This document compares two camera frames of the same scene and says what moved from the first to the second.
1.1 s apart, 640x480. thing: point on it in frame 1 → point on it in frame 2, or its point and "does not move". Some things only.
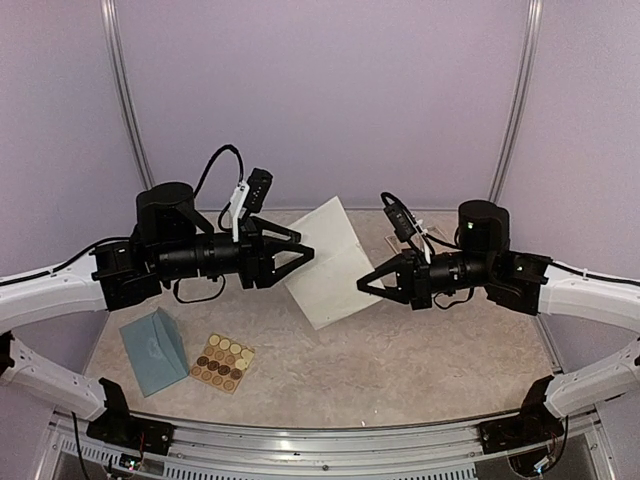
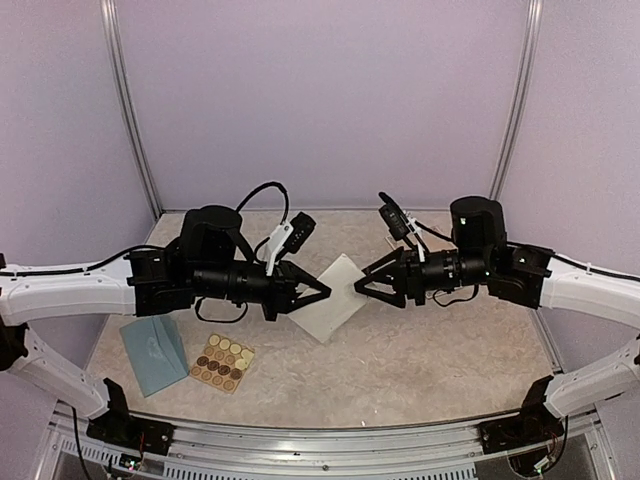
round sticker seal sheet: x=222 y=362 does not move
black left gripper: x=256 y=253 → x=282 y=296
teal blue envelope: x=155 y=350 does not move
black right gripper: x=413 y=279 does not move
